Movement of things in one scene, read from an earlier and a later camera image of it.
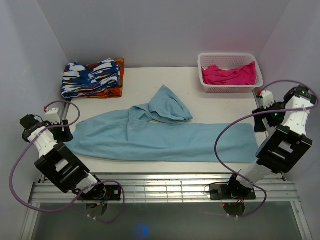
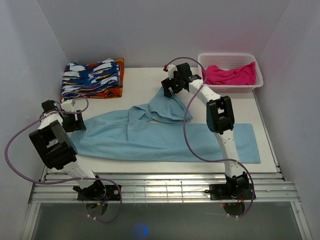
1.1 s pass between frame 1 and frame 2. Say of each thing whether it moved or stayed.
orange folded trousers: stayed
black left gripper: moved
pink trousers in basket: stayed
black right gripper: moved
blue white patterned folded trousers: stayed
